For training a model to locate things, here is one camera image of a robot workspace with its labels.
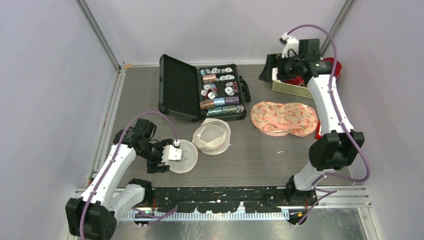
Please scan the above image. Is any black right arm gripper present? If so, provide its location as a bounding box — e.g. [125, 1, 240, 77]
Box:
[258, 52, 303, 83]

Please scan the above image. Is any red bra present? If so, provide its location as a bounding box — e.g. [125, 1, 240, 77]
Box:
[284, 57, 342, 86]

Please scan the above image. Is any floral mesh laundry bag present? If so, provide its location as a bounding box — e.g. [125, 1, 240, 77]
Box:
[250, 101, 319, 137]

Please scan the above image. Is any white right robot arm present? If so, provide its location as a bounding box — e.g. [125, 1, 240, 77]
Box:
[259, 33, 365, 205]

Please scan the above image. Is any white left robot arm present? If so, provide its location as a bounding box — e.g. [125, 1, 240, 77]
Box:
[65, 118, 182, 240]

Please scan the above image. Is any green plastic basket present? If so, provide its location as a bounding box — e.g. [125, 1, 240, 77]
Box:
[271, 67, 313, 99]

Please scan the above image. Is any black poker chip case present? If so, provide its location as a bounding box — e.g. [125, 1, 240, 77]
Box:
[158, 54, 251, 122]

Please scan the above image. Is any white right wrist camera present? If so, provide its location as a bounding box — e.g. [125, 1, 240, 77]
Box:
[280, 32, 300, 58]

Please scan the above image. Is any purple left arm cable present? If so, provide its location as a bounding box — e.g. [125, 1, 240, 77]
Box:
[78, 110, 180, 240]

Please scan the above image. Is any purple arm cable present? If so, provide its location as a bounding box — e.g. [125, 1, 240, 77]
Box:
[286, 24, 372, 226]
[78, 110, 180, 240]

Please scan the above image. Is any aluminium frame rail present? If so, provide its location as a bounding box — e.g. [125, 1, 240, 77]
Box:
[75, 0, 122, 72]

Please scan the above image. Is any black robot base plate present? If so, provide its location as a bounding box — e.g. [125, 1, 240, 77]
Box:
[137, 186, 317, 214]

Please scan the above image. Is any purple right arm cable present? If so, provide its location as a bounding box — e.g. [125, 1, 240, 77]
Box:
[286, 24, 372, 226]

